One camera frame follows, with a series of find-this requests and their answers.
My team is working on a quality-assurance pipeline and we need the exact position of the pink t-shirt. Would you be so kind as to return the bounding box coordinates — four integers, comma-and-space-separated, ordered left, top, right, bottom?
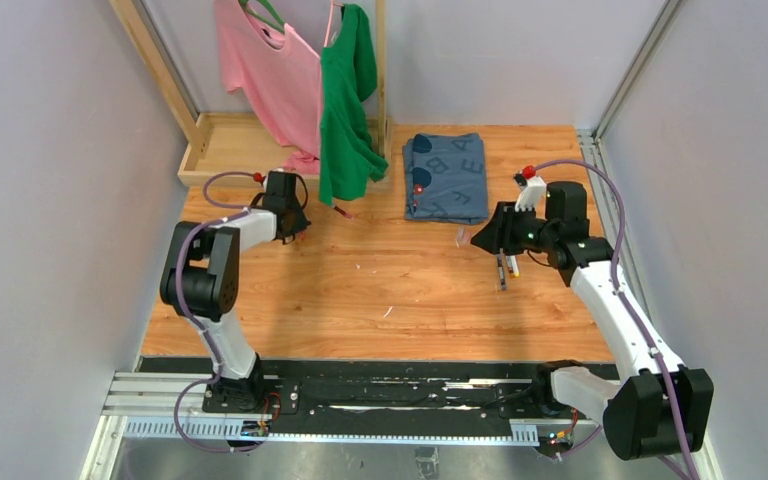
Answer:
213, 0, 323, 175

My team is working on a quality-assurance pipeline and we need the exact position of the purple pen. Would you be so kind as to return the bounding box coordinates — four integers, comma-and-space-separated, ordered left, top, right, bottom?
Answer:
496, 252, 507, 291

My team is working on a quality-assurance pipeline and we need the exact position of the folded blue t-shirt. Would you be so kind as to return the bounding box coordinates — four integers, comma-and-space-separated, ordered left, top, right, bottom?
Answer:
402, 133, 489, 225

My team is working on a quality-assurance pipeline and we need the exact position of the green t-shirt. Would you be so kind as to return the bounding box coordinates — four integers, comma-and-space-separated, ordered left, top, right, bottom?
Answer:
319, 4, 389, 205

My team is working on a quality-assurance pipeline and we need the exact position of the aluminium frame rail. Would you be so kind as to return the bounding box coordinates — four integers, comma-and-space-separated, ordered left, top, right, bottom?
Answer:
81, 358, 685, 479

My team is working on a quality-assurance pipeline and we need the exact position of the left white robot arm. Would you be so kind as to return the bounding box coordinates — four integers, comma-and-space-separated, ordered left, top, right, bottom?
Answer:
159, 169, 311, 412

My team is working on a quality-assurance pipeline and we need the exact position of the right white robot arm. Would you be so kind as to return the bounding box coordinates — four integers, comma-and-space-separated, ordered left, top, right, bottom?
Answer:
470, 175, 714, 460

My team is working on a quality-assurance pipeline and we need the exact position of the green clothes hanger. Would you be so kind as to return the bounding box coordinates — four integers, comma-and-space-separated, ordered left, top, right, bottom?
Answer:
238, 0, 285, 33

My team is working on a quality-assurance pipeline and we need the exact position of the wooden clothes rack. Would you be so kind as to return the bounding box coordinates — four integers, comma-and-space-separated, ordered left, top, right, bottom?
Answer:
109, 1, 394, 187

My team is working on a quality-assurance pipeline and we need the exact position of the clear pen cap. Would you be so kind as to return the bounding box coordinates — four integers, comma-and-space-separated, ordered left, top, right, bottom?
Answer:
455, 228, 471, 248

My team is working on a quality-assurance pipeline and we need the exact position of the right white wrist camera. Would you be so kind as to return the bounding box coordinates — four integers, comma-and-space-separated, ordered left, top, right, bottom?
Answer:
514, 167, 547, 212

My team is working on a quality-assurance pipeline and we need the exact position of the white pen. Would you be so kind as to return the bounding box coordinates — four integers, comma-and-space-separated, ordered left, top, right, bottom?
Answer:
507, 256, 520, 278

